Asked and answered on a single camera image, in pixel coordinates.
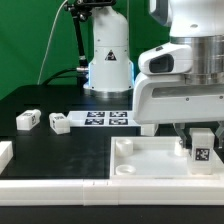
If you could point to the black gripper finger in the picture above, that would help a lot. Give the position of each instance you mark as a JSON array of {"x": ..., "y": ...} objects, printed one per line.
[
  {"x": 220, "y": 140},
  {"x": 186, "y": 142}
]

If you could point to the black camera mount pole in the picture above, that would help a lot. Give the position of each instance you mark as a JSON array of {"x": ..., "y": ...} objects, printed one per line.
[{"x": 80, "y": 11}]

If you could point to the white square tabletop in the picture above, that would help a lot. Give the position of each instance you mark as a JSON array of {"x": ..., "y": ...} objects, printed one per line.
[{"x": 158, "y": 158}]

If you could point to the white U-shaped obstacle fence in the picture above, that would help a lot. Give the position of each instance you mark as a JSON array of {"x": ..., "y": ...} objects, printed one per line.
[{"x": 112, "y": 192}]

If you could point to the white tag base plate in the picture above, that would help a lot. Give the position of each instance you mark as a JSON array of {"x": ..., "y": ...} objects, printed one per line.
[{"x": 101, "y": 118}]

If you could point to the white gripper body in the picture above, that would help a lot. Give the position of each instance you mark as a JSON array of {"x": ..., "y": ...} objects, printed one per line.
[{"x": 182, "y": 129}]

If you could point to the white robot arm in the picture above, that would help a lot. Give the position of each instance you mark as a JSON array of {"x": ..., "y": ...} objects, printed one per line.
[{"x": 182, "y": 81}]

